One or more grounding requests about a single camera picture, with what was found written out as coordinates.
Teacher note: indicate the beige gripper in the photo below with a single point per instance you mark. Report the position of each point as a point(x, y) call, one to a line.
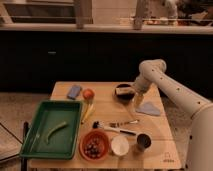
point(138, 99)

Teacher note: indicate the black and white eraser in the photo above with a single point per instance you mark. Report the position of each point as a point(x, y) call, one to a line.
point(124, 90)

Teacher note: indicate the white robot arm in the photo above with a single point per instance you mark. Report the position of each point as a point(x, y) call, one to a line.
point(200, 145)

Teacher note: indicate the black bowl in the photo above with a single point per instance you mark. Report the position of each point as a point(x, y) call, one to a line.
point(126, 97)

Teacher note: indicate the blue triangular cloth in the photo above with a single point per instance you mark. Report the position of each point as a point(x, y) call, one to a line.
point(148, 108)

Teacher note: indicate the silver fork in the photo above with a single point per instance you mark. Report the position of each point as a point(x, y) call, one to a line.
point(119, 124)

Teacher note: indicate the dark metal can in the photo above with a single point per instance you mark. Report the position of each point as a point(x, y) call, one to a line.
point(143, 142)

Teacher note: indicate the yellow banana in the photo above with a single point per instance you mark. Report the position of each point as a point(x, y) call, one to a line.
point(88, 112)

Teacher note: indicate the red tomato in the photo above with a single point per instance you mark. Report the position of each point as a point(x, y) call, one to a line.
point(88, 94)

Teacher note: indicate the white cup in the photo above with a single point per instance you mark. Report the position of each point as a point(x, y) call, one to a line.
point(120, 145)

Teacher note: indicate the blue sponge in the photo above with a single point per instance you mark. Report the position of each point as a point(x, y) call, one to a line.
point(74, 92)

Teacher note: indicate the orange bowl with berries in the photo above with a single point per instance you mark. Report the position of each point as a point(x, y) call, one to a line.
point(94, 145)

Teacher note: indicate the green bean pod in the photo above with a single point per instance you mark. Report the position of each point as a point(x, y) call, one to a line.
point(53, 130)

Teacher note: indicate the green plastic tray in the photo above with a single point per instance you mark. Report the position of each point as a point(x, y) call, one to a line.
point(62, 143)

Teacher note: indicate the black cabinet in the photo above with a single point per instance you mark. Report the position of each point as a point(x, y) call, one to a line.
point(33, 61)

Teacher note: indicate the black handled brush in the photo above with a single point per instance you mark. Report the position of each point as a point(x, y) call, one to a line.
point(118, 130)

